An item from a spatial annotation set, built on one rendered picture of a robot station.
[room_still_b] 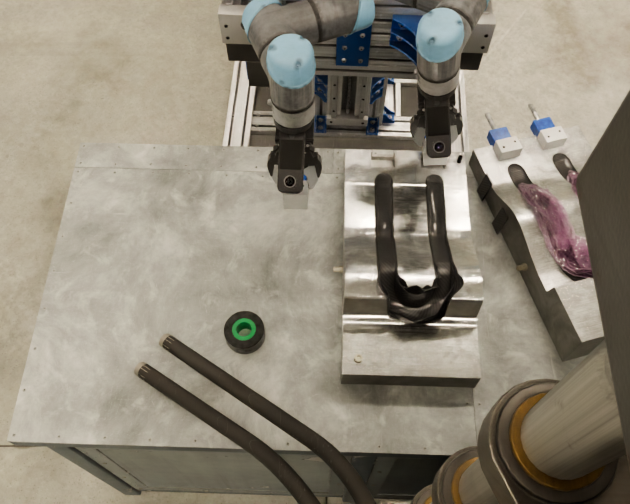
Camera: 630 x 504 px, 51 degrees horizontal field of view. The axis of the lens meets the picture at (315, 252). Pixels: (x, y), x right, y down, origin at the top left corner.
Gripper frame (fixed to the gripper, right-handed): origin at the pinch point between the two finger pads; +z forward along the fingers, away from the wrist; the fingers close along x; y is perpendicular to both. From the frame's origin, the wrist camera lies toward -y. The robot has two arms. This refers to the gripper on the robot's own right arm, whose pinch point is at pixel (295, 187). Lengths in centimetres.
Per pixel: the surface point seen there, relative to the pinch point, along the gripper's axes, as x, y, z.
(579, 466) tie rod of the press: -24, -65, -65
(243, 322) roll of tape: 9.6, -24.8, 11.6
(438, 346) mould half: -28.4, -29.6, 8.9
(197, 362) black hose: 17.4, -33.9, 9.8
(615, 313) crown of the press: -18, -64, -87
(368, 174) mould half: -15.1, 7.8, 6.0
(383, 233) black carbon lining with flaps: -18.2, -6.1, 7.1
